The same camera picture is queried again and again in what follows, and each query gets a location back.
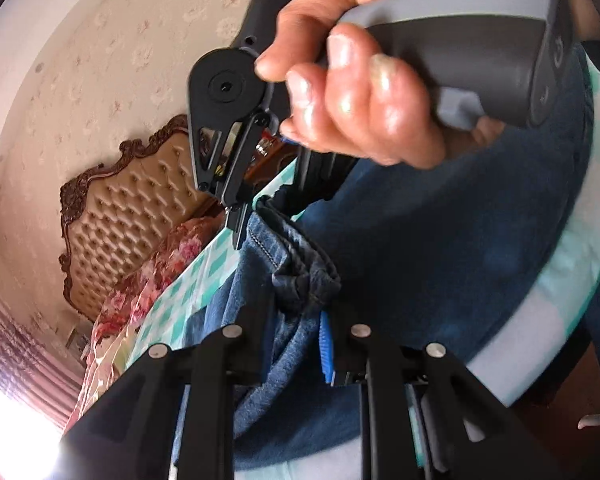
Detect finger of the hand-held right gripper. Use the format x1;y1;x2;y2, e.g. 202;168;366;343
272;130;361;221
189;110;281;252

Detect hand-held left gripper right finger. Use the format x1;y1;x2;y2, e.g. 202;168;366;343
319;304;556;480

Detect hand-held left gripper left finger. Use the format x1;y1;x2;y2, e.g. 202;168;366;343
60;294;277;480

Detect blue denim pants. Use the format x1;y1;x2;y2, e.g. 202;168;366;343
172;42;598;471

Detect person's right hand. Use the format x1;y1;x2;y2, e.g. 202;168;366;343
254;0;546;168

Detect floral pink quilt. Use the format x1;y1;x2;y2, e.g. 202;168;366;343
62;215;221;436

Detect tufted carved bed headboard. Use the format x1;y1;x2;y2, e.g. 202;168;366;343
59;114;221;323

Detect framed picture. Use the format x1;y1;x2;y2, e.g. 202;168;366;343
65;327;92;353

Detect green checkered tablecloth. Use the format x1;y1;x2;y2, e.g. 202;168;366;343
125;62;600;480

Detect pink curtain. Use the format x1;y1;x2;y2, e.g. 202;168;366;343
0;280;86;431

